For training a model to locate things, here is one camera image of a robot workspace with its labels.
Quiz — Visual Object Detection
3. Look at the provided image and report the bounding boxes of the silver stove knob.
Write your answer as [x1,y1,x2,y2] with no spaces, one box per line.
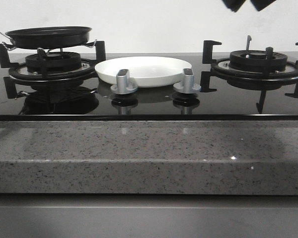
[173,68,201,94]
[111,69,138,95]

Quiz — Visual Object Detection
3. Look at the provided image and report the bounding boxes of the wire pan support ring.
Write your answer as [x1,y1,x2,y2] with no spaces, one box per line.
[1,39,98,54]

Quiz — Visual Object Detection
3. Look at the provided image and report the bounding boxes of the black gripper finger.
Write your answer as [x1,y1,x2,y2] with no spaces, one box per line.
[222,0,245,12]
[251,0,276,11]

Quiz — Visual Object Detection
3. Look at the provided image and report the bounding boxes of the black glass gas cooktop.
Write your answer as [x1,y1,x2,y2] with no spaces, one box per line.
[0,53,298,121]

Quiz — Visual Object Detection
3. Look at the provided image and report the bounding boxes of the left black burner with grate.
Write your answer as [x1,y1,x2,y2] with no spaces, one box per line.
[0,40,106,99]

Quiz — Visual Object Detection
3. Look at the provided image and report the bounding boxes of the black frying pan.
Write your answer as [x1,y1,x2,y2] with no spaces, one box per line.
[4,26,92,50]

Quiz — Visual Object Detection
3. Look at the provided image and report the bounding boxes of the black burner with grate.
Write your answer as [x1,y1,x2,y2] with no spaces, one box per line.
[0,40,106,99]
[200,36,298,113]

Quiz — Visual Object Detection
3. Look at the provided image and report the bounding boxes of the white round plate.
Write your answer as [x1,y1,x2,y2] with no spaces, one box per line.
[95,57,192,88]

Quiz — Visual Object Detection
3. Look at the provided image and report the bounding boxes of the right black burner with grate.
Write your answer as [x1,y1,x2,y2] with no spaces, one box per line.
[200,36,298,113]

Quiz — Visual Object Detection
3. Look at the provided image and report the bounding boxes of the right silver stove knob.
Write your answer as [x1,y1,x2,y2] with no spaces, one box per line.
[173,68,201,94]

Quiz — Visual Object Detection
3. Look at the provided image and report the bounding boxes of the left silver stove knob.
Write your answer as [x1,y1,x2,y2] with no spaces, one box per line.
[111,69,138,95]

